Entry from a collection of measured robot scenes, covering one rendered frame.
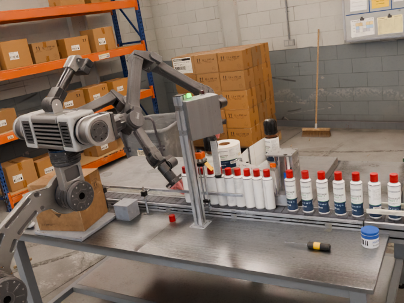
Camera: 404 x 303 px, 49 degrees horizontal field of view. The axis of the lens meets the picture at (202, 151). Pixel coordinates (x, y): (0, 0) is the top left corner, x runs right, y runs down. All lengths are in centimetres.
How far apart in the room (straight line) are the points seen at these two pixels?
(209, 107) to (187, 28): 588
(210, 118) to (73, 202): 74
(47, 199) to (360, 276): 137
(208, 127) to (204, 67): 381
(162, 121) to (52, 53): 170
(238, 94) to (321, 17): 174
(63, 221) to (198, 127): 92
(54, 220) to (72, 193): 49
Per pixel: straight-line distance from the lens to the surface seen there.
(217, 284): 289
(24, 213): 209
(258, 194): 218
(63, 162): 203
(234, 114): 578
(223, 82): 575
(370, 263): 186
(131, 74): 209
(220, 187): 226
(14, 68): 577
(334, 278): 177
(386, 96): 648
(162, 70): 222
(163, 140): 468
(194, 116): 203
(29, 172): 588
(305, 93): 688
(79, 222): 243
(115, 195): 275
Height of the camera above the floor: 181
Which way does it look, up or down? 16 degrees down
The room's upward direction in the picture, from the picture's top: 9 degrees counter-clockwise
